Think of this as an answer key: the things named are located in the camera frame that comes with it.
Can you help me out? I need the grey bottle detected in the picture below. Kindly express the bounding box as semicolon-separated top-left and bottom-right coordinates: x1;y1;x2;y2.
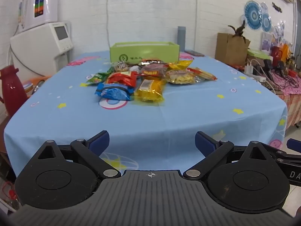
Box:
177;26;186;52

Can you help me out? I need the green cardboard box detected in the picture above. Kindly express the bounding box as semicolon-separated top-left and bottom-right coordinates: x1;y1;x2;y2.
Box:
109;42;180;64

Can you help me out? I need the brown cardboard box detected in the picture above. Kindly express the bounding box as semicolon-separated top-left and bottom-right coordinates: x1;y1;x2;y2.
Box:
215;32;251;66

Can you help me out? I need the white water dispenser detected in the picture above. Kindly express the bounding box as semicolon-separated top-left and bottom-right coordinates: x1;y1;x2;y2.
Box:
11;22;73;76

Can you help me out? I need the white power strip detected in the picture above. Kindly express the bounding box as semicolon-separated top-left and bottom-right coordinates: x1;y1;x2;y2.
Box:
245;65;266;82

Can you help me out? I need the yellow chip bag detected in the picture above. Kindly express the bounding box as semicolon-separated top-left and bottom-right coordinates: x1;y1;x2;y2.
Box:
168;60;193;70

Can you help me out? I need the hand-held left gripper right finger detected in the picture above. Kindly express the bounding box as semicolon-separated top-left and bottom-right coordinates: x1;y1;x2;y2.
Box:
183;131;275;179

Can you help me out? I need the blue cookie packet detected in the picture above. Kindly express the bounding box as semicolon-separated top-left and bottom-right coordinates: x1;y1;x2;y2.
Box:
95;83;134;102

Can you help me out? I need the smartphone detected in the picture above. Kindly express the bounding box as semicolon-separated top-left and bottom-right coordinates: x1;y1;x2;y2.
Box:
185;50;205;57

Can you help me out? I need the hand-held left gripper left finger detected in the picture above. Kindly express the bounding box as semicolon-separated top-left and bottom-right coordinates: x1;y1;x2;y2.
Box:
30;130;121;179

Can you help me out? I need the pink patterned cloth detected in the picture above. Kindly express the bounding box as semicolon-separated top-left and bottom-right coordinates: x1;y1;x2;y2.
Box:
266;75;301;128

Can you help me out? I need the white wall cable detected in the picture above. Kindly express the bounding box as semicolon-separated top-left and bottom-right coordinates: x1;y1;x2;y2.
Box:
106;0;111;49

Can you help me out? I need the flat green box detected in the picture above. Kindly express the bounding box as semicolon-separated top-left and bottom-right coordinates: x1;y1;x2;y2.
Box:
247;48;273;57

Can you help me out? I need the large blue paper fan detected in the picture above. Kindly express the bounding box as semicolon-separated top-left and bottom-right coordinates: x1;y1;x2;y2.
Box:
244;0;262;29

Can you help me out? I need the small blue paper fan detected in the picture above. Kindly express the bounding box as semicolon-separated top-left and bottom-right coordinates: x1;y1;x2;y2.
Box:
261;13;272;32

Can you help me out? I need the clear cracker packet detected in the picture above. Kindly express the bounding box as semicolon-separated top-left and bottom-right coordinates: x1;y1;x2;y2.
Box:
166;69;197;85

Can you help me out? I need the dark red snack packet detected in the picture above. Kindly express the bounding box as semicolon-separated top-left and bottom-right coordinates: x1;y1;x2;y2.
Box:
141;64;168;79

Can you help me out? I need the red thermos jug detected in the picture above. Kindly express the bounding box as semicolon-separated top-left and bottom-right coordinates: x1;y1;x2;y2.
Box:
0;66;29;117

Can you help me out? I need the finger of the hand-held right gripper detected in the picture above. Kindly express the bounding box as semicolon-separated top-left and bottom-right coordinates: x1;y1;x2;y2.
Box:
269;138;301;162

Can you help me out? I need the brown cookie packet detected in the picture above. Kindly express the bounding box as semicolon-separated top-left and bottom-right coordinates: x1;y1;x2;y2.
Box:
114;61;130;72

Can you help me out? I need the dark dried plant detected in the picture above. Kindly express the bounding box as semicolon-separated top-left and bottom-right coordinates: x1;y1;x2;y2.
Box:
228;20;247;43

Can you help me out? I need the orange black snack packet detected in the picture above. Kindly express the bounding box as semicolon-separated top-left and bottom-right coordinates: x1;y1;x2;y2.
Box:
139;60;163;66

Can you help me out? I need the white water purifier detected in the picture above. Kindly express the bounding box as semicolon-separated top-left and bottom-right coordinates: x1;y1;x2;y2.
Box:
19;0;59;30

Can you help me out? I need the green snack packet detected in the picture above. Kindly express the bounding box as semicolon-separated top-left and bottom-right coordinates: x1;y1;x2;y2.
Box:
86;73;110;85

